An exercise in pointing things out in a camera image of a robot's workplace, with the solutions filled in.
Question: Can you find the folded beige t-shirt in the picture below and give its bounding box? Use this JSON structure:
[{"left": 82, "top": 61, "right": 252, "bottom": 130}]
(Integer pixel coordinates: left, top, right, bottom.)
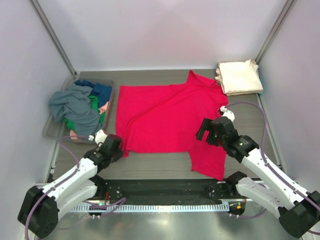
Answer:
[{"left": 214, "top": 59, "right": 264, "bottom": 98}]

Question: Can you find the left aluminium frame post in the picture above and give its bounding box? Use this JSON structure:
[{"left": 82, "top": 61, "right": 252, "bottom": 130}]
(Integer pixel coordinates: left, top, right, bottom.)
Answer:
[{"left": 29, "top": 0, "right": 77, "bottom": 75}]

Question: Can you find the aluminium frame post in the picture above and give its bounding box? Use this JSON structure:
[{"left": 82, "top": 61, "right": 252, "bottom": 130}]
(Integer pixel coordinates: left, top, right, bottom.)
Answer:
[
  {"left": 29, "top": 0, "right": 77, "bottom": 75},
  {"left": 255, "top": 0, "right": 297, "bottom": 65}
]

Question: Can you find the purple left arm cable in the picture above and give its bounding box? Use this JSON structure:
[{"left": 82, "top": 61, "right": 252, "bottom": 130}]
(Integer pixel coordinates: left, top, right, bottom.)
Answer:
[{"left": 23, "top": 135, "right": 126, "bottom": 238}]

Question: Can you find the right aluminium frame post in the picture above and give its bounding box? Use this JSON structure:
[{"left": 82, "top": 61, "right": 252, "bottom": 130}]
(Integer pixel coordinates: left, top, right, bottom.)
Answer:
[{"left": 255, "top": 0, "right": 297, "bottom": 65}]

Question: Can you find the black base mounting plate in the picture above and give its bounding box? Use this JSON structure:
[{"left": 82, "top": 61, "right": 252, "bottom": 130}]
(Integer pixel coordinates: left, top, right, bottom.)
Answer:
[{"left": 93, "top": 178, "right": 246, "bottom": 206}]

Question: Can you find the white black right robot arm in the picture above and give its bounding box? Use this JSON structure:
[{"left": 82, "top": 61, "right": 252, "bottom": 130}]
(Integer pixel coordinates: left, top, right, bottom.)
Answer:
[{"left": 196, "top": 116, "right": 320, "bottom": 239}]

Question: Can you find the grey blue t-shirt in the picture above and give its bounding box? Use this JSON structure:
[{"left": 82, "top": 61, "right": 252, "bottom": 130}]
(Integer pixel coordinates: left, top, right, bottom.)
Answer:
[{"left": 48, "top": 85, "right": 102, "bottom": 136}]

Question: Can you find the green t-shirt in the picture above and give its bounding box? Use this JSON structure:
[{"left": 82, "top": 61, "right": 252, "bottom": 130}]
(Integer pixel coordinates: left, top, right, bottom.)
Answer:
[{"left": 63, "top": 95, "right": 102, "bottom": 135}]

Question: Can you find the dark blue t-shirt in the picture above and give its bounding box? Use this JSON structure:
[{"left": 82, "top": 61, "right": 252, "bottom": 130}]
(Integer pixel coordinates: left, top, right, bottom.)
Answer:
[{"left": 74, "top": 79, "right": 113, "bottom": 108}]

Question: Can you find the magenta red t-shirt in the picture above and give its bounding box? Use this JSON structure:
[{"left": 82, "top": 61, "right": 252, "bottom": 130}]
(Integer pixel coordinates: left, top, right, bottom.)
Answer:
[{"left": 115, "top": 70, "right": 228, "bottom": 181}]

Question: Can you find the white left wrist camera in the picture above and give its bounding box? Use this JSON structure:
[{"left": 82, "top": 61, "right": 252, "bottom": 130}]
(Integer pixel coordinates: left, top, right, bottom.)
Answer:
[{"left": 88, "top": 129, "right": 108, "bottom": 145}]

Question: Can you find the white slotted cable duct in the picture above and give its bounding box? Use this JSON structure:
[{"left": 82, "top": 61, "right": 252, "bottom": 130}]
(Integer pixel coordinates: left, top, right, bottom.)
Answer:
[{"left": 69, "top": 202, "right": 230, "bottom": 214}]

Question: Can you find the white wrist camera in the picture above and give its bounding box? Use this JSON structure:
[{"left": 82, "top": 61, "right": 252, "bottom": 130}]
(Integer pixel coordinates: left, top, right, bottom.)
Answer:
[
  {"left": 218, "top": 105, "right": 235, "bottom": 123},
  {"left": 88, "top": 129, "right": 108, "bottom": 145}
]

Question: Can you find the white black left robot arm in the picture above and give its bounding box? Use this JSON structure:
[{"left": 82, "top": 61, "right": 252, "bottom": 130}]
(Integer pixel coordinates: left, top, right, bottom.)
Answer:
[{"left": 17, "top": 130, "right": 124, "bottom": 240}]

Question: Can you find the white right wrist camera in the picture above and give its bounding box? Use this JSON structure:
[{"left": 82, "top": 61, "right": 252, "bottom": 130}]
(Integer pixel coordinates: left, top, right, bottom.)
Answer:
[{"left": 218, "top": 105, "right": 235, "bottom": 123}]

